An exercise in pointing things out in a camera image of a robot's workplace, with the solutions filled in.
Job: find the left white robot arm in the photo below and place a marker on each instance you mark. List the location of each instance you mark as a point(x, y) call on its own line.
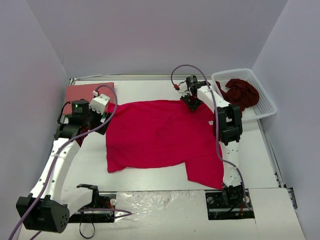
point(47, 208)

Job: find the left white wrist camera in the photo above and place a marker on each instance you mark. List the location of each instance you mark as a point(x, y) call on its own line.
point(99, 103)

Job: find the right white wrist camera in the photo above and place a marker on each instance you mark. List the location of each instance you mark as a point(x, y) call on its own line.
point(181, 87)

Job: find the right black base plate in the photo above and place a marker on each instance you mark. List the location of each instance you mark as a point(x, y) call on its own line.
point(228, 204)

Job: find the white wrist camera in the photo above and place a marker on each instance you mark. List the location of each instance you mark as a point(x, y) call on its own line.
point(181, 87)
point(99, 103)

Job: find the white plastic basket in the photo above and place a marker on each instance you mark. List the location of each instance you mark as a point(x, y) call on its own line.
point(264, 108)

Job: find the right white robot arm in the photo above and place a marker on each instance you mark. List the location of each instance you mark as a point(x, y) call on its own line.
point(227, 128)

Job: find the bright red t shirt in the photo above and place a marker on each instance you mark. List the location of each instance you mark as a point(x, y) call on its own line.
point(164, 133)

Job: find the folded salmon pink shirt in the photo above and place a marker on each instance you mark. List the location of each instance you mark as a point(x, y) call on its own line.
point(79, 97)

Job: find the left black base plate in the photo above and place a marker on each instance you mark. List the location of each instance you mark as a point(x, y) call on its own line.
point(106, 200)

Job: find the dark red t shirt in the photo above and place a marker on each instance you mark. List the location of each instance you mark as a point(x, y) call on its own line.
point(240, 92)

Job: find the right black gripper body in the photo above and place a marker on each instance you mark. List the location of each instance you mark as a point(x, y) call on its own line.
point(191, 102)

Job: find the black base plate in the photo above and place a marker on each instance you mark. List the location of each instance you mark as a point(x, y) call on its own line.
point(106, 200)
point(228, 204)

